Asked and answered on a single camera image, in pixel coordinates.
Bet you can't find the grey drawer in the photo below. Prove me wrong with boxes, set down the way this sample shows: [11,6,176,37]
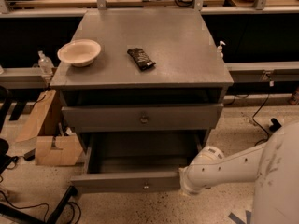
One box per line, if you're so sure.
[72,131,201,193]
[62,104,223,133]

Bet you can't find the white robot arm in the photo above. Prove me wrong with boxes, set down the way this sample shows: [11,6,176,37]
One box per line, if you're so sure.
[179,121,299,224]

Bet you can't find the grey drawer cabinet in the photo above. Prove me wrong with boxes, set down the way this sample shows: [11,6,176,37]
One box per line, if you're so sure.
[50,8,234,183]

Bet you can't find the grey top drawer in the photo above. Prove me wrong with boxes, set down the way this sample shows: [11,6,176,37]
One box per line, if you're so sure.
[62,104,223,133]

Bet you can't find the black snack packet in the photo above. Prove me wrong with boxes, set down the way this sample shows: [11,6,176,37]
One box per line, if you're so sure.
[127,48,156,71]

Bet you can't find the white bowl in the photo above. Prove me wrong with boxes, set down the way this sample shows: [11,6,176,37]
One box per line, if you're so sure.
[57,39,101,67]

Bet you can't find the white pump bottle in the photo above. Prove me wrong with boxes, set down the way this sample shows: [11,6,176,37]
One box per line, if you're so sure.
[217,41,226,58]

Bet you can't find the cardboard box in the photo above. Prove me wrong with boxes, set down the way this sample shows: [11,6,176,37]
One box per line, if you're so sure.
[16,90,83,166]

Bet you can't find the clear sanitizer bottle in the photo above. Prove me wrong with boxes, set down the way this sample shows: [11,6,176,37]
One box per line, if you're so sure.
[38,51,54,75]

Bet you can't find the black stand leg left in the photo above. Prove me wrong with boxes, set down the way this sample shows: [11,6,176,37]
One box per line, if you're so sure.
[0,186,78,224]

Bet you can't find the black stand leg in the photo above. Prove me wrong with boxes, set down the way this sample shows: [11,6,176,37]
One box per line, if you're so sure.
[269,118,281,132]
[0,186,78,224]

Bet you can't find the black stand leg right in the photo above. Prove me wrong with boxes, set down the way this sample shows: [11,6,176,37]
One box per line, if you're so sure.
[269,118,281,132]

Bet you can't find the orange bottle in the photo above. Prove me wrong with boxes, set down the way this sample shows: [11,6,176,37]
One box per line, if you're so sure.
[289,87,299,105]

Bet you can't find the black chair left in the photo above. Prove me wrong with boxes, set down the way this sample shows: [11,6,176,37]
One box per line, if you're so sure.
[0,86,13,174]

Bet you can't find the black floor cable right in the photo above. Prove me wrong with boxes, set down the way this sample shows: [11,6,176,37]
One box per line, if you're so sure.
[251,75,272,147]

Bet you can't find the black floor cable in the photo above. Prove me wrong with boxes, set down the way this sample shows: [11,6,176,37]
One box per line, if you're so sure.
[251,75,272,147]
[0,189,82,224]

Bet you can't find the black floor cable left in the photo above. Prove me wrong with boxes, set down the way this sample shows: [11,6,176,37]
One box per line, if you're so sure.
[0,189,82,224]

